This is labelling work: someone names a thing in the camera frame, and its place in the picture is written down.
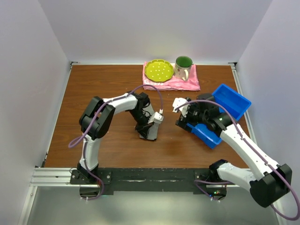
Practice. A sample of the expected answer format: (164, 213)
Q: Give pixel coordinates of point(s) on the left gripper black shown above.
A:
(142, 129)

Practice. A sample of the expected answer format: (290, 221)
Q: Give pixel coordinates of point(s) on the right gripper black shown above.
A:
(182, 124)

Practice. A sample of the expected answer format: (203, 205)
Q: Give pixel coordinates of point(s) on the grey sock black stripes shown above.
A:
(153, 129)

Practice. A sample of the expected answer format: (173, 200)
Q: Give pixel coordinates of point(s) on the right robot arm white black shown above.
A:
(266, 180)

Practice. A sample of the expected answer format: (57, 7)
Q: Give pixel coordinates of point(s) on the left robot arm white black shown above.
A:
(95, 122)

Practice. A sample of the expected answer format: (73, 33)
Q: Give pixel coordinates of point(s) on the pink folded cloth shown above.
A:
(192, 84)

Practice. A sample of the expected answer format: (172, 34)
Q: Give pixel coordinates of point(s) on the blue plastic divided bin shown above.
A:
(231, 102)

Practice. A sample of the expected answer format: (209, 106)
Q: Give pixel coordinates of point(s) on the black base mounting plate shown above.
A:
(107, 181)

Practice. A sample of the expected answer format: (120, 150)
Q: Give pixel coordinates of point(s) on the cream mug green inside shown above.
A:
(182, 67)

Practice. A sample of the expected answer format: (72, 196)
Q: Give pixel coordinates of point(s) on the yellow-green dotted plate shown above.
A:
(158, 70)

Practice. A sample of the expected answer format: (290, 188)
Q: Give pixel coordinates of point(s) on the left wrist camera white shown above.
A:
(156, 118)

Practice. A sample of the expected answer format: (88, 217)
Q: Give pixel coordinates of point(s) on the aluminium frame rail front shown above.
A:
(47, 177)

